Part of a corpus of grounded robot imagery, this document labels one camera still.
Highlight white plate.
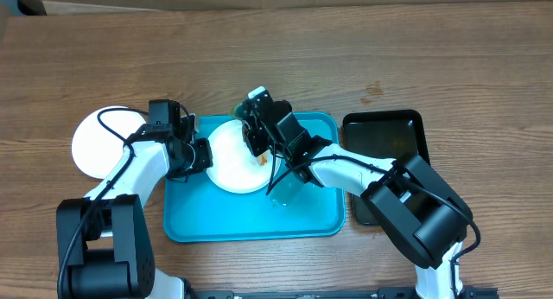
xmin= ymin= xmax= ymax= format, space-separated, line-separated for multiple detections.
xmin=207 ymin=119 xmax=281 ymax=194
xmin=71 ymin=105 xmax=146 ymax=180

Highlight white plate top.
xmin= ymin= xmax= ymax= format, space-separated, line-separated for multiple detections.
xmin=71 ymin=105 xmax=146 ymax=180

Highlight green yellow sponge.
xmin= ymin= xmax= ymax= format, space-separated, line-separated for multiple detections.
xmin=230 ymin=103 xmax=249 ymax=119

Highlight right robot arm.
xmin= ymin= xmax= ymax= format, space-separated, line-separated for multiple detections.
xmin=232 ymin=86 xmax=481 ymax=298

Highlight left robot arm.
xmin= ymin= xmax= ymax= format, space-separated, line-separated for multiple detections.
xmin=56 ymin=137 xmax=213 ymax=298

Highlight teal plastic serving tray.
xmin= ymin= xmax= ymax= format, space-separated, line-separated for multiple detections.
xmin=162 ymin=111 xmax=347 ymax=244

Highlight black water tray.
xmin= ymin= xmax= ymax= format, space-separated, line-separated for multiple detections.
xmin=342 ymin=109 xmax=431 ymax=226

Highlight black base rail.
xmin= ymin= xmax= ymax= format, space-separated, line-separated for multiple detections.
xmin=183 ymin=285 xmax=500 ymax=299

